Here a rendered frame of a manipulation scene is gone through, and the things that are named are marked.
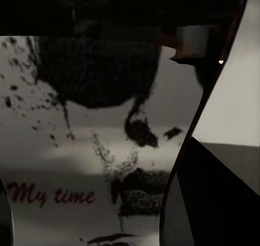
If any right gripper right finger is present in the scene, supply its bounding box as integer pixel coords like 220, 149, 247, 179
177, 137, 260, 246

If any bottle of coffee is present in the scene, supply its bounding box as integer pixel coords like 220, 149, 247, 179
0, 0, 248, 246

